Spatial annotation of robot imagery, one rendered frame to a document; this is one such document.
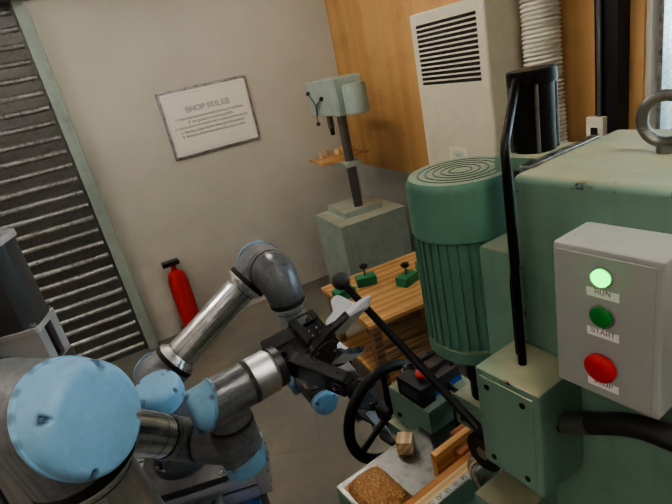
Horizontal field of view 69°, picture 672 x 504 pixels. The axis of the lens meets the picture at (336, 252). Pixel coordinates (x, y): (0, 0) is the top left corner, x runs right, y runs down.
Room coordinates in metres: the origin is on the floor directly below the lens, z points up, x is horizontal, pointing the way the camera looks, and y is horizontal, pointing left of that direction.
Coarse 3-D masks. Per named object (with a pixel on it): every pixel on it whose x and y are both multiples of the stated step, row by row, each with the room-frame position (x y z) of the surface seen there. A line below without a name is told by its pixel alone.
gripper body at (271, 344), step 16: (320, 320) 0.80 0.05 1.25; (272, 336) 0.77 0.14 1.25; (288, 336) 0.77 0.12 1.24; (304, 336) 0.75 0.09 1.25; (272, 352) 0.72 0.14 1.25; (288, 352) 0.75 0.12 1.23; (304, 352) 0.74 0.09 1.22; (320, 352) 0.74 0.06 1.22; (336, 352) 0.77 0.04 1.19; (288, 368) 0.73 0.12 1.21
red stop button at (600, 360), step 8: (584, 360) 0.39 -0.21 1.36; (592, 360) 0.38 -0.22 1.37; (600, 360) 0.37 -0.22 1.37; (608, 360) 0.37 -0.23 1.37; (592, 368) 0.38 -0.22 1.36; (600, 368) 0.37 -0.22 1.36; (608, 368) 0.37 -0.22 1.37; (592, 376) 0.38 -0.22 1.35; (600, 376) 0.37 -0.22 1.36; (608, 376) 0.37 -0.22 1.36
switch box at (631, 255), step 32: (576, 256) 0.40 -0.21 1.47; (608, 256) 0.38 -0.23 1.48; (640, 256) 0.36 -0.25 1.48; (576, 288) 0.40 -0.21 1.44; (608, 288) 0.38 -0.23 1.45; (640, 288) 0.35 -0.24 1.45; (576, 320) 0.40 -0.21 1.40; (640, 320) 0.35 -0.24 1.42; (576, 352) 0.40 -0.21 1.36; (608, 352) 0.38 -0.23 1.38; (640, 352) 0.35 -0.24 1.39; (576, 384) 0.41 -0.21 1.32; (640, 384) 0.35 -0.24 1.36
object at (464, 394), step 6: (468, 384) 0.78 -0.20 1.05; (462, 390) 0.77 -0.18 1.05; (468, 390) 0.77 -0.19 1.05; (456, 396) 0.76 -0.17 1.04; (462, 396) 0.75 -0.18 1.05; (468, 396) 0.75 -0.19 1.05; (462, 402) 0.75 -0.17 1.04; (468, 402) 0.74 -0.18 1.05; (474, 402) 0.73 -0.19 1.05; (468, 408) 0.74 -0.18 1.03; (474, 408) 0.72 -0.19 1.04; (474, 414) 0.73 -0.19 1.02; (480, 414) 0.71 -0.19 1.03; (462, 420) 0.75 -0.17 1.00; (480, 420) 0.71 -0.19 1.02; (468, 426) 0.74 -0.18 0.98
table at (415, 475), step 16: (416, 432) 0.85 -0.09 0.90; (448, 432) 0.83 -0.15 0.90; (416, 448) 0.80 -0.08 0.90; (432, 448) 0.79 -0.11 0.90; (368, 464) 0.79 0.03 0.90; (384, 464) 0.78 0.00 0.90; (400, 464) 0.77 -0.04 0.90; (416, 464) 0.76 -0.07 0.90; (432, 464) 0.75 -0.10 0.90; (352, 480) 0.76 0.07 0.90; (400, 480) 0.73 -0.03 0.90; (416, 480) 0.72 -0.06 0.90; (432, 480) 0.71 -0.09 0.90
